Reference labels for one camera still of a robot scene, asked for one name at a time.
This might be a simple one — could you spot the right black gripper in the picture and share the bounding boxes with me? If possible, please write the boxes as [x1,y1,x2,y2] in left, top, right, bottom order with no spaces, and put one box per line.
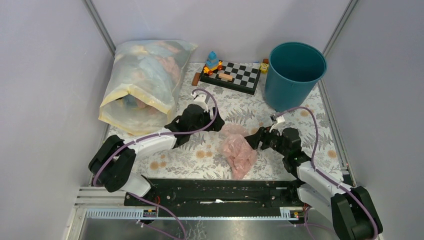
[243,123,289,157]

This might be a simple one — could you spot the pink trash bag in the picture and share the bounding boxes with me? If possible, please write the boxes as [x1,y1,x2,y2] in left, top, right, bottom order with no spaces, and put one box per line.
[219,123,258,180]

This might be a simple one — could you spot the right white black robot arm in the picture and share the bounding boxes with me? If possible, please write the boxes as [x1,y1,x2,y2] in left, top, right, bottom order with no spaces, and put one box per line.
[245,127,383,240]

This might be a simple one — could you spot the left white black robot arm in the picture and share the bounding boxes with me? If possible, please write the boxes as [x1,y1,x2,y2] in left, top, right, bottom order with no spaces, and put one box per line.
[88,104,225,206]

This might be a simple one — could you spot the teal plastic trash bin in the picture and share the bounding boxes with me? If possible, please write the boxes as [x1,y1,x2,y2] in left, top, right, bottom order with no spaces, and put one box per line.
[264,42,328,112]

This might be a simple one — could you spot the reddish brown wooden block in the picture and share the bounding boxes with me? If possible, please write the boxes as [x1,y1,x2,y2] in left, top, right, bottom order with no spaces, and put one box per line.
[191,72,201,86]

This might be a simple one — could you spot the floral patterned table mat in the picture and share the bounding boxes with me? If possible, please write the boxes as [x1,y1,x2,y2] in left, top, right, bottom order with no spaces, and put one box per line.
[95,62,345,182]

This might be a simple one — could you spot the light wooden block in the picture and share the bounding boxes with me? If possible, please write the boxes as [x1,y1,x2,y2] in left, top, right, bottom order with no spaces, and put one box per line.
[218,73,233,82]

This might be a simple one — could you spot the large translucent plastic bag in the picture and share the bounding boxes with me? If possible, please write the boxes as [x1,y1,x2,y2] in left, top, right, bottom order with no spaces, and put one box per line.
[98,39,198,135]

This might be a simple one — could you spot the colourful toy block train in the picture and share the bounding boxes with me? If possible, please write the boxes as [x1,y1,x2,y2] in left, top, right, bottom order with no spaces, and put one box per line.
[203,51,223,76]

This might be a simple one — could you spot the black white checkerboard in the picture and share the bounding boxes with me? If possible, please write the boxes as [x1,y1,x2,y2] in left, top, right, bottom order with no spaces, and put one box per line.
[199,60,261,95]

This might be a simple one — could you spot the yellow toy figure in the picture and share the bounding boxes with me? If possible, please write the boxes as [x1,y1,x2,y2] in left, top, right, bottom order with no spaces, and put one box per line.
[259,58,270,74]

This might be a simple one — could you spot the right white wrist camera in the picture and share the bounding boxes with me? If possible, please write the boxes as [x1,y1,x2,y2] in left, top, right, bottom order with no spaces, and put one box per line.
[269,114,286,132]

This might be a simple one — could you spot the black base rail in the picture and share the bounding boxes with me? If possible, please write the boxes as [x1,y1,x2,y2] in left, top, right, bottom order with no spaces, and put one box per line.
[123,178,304,219]

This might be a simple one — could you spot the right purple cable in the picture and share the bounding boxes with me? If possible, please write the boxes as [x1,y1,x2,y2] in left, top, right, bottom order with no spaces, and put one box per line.
[270,106,379,240]

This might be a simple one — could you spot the purple cable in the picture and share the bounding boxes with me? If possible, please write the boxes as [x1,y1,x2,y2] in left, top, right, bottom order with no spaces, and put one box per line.
[270,106,379,240]
[92,88,220,188]

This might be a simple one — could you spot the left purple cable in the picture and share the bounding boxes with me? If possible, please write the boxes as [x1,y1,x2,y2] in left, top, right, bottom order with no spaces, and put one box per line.
[92,88,220,188]

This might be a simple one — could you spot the aluminium frame rail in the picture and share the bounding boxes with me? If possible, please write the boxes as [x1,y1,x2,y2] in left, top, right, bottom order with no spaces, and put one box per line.
[73,186,374,222]

